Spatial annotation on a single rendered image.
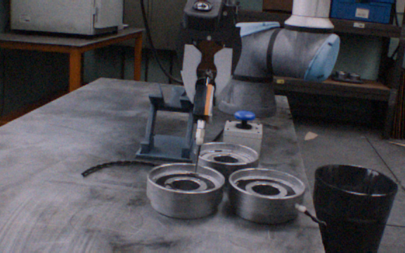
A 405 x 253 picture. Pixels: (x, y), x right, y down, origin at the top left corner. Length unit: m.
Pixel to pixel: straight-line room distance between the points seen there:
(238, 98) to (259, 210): 0.58
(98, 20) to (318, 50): 1.96
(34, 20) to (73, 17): 0.26
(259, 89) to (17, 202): 0.69
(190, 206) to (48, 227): 0.18
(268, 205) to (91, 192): 0.25
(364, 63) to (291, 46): 3.70
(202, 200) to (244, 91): 0.59
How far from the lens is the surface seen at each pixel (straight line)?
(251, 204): 0.60
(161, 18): 4.49
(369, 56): 4.77
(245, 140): 0.85
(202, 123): 0.68
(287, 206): 0.61
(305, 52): 1.08
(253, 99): 1.14
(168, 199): 0.59
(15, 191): 0.69
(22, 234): 0.58
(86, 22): 2.88
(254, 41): 1.13
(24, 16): 3.04
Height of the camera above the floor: 1.08
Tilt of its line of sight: 16 degrees down
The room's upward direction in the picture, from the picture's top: 5 degrees clockwise
